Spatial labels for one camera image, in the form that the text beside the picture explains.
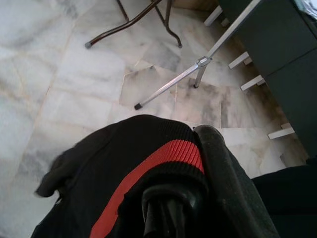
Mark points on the marble pattern folding table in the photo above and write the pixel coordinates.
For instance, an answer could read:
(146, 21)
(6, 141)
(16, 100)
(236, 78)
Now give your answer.
(171, 27)

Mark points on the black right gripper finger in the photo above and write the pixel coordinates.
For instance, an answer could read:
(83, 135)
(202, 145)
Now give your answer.
(230, 193)

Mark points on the silver metal clothes rack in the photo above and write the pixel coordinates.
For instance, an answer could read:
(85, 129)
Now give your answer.
(178, 77)

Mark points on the black red striped garment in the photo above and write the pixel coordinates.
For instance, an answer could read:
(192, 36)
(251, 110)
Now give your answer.
(99, 173)

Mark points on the black TV console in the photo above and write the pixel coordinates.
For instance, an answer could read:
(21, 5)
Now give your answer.
(284, 62)

